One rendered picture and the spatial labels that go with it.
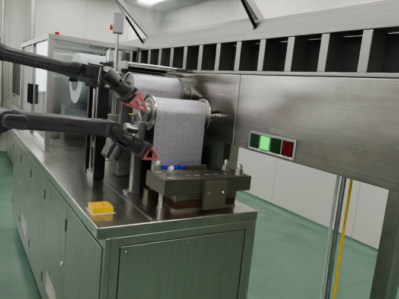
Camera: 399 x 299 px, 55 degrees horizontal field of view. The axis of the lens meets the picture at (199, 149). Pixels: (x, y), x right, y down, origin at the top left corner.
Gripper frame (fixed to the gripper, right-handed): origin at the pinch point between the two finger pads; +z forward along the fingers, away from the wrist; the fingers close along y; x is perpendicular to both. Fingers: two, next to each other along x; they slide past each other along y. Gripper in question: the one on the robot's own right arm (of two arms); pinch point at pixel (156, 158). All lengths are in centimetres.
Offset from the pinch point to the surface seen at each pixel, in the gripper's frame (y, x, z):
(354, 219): -83, 56, 271
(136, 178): -7.8, -11.3, 1.2
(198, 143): 0.3, 14.9, 13.5
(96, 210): 13.4, -27.1, -16.8
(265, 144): 30.3, 24.6, 20.6
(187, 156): 0.3, 7.6, 12.5
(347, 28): 59, 60, 2
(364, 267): -41, 17, 251
